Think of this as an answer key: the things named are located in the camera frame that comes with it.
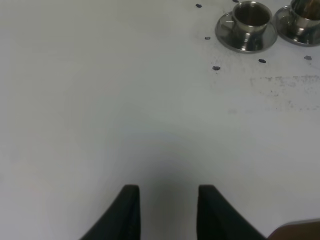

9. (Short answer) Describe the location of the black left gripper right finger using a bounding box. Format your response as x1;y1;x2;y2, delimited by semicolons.
197;185;265;240

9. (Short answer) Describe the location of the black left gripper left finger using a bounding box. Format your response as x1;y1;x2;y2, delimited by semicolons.
82;184;141;240

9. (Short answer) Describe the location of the left steel saucer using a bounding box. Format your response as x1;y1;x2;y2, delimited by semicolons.
215;12;278;54

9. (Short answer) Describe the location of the steel saucer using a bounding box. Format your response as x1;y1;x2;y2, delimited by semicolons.
215;12;278;54
273;5;320;47

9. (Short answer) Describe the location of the left steel teacup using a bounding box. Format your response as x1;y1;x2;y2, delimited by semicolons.
219;0;273;51

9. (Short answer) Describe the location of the steel teacup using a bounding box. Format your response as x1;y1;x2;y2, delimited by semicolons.
219;0;273;51
289;0;320;36

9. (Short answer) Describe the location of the right steel saucer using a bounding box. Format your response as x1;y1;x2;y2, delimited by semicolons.
273;5;320;47

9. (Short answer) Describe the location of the right steel teacup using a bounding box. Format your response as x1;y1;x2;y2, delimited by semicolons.
289;0;320;36

